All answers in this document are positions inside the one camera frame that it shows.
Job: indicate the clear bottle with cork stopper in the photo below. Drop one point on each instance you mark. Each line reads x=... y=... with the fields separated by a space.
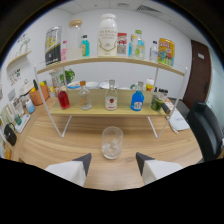
x=85 y=100

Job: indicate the slim blue bottle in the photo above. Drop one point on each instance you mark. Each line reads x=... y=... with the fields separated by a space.
x=130 y=48

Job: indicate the red and white box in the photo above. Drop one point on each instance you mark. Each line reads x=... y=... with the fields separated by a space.
x=122 y=45

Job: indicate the clear glass with ice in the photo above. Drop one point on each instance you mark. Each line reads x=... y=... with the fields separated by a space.
x=112 y=145

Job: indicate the large white bottle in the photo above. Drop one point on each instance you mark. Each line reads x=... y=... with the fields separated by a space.
x=107 y=36

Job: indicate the small blue and white bottle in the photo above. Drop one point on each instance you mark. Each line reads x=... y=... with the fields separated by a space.
x=30 y=107

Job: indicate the glass jar with cork lid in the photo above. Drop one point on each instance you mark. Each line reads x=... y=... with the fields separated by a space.
x=74 y=41

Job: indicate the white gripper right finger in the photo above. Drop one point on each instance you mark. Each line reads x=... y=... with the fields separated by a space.
x=156 y=170

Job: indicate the clear bottle green cap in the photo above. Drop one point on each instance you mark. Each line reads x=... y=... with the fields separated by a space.
x=138 y=48

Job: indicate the dark brown door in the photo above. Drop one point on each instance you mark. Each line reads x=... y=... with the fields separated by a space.
x=198 y=76

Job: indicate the white tray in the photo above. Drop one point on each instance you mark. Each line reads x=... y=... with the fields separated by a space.
x=22 y=124

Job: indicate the black chair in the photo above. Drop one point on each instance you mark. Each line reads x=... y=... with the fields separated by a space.
x=205 y=130

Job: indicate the small pink bottle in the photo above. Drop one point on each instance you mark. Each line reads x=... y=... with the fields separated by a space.
x=64 y=51

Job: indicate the blue liquid bottle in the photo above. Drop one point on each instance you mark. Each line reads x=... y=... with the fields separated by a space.
x=137 y=100

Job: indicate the red liquid bottle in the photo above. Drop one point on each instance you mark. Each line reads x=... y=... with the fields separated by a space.
x=63 y=100

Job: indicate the small clear bottle dark cap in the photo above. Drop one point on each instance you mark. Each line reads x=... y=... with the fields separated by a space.
x=153 y=53

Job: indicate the green potted plant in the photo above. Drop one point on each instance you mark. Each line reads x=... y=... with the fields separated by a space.
x=68 y=75

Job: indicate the two-tier wooden shelf rack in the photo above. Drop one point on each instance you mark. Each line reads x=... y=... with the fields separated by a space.
x=100 y=60

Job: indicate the white bottle red cap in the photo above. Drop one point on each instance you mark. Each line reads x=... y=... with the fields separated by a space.
x=150 y=85

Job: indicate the yellow printed can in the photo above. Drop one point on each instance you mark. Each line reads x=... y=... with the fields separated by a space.
x=166 y=52

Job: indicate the wooden wall shelf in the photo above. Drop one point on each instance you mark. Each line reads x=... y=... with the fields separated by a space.
x=20 y=57

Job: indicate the orange container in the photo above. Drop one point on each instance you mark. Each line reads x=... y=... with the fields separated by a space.
x=38 y=96

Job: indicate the clear bottle red label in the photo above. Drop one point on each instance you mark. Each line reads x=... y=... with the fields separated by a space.
x=111 y=100

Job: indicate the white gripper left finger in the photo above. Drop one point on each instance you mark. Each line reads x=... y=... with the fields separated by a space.
x=71 y=170

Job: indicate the small teal bottle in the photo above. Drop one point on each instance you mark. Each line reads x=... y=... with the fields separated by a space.
x=85 y=47

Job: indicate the black pouch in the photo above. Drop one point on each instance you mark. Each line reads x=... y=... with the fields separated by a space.
x=10 y=135

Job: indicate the white cloth bag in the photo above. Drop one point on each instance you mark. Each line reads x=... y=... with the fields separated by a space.
x=178 y=120

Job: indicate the glass with lime pieces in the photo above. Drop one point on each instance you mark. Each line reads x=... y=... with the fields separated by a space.
x=156 y=102

